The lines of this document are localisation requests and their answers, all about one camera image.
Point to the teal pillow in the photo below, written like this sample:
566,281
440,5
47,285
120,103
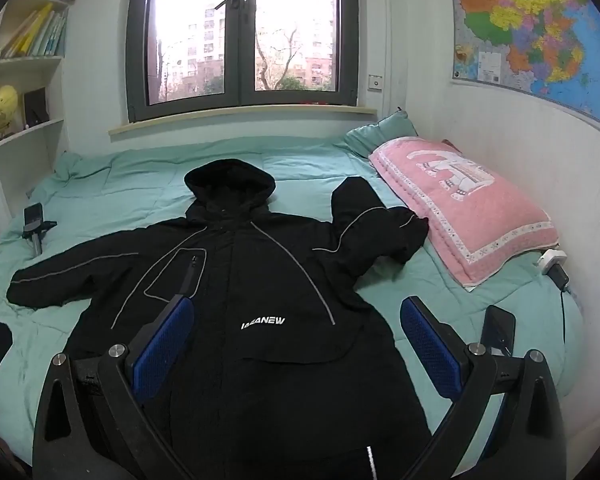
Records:
380,132

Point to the black phone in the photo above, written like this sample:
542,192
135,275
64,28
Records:
34,214
499,330

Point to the white charger plug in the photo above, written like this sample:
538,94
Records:
550,259

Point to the dark framed window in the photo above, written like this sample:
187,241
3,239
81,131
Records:
240,35

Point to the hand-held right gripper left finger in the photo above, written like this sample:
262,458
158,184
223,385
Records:
162,345

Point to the cream window sill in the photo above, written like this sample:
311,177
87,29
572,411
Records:
240,114

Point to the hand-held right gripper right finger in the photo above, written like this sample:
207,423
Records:
432,347

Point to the black picture frame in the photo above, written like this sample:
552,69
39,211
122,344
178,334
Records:
35,105

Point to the black power adapter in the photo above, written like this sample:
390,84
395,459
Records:
560,277

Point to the pink printed pillow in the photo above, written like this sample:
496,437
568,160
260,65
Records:
475,210

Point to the white bookshelf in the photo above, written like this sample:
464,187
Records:
27,135

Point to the colourful wall map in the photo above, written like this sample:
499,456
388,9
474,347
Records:
540,25

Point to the white wall switch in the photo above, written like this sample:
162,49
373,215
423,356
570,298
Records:
375,82

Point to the yellow globe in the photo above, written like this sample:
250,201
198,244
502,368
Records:
4,110

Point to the teal quilt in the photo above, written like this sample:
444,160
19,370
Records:
130,185

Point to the black hooded jacket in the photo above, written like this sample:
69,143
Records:
260,270

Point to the row of yellow green books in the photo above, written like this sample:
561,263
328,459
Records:
35,35

